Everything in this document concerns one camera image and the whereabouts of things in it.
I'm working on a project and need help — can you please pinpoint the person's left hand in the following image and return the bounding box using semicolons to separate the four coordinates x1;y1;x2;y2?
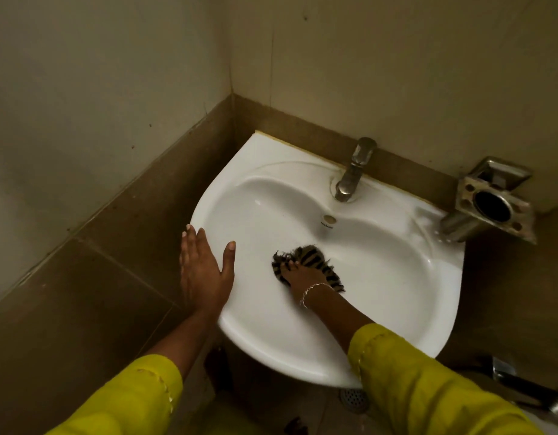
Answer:
179;224;237;319

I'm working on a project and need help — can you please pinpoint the person's right hand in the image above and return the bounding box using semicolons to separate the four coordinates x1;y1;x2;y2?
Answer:
279;261;334;308

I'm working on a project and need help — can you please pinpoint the black striped scrubbing cloth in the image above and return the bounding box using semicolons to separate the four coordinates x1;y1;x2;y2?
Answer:
272;244;345;293

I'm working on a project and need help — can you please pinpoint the person's left forearm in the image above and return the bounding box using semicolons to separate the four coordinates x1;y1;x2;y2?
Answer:
45;308;222;435

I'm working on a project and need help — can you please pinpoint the person's right forearm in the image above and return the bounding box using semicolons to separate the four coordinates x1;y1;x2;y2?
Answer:
304;287;545;435

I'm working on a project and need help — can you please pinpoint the white ceramic wash basin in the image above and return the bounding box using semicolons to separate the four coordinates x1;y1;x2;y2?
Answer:
190;130;466;389

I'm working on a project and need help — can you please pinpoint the chrome basin tap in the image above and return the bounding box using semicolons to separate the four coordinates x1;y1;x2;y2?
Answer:
334;137;378;203

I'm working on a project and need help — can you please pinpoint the round metal floor drain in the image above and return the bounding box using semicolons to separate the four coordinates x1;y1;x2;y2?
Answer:
339;388;371;414

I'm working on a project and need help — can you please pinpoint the silver chain bracelet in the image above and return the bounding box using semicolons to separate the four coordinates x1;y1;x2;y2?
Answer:
299;282;335;309

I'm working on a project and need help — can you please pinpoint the metal wall toothbrush holder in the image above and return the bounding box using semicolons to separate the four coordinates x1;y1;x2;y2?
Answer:
439;156;537;245

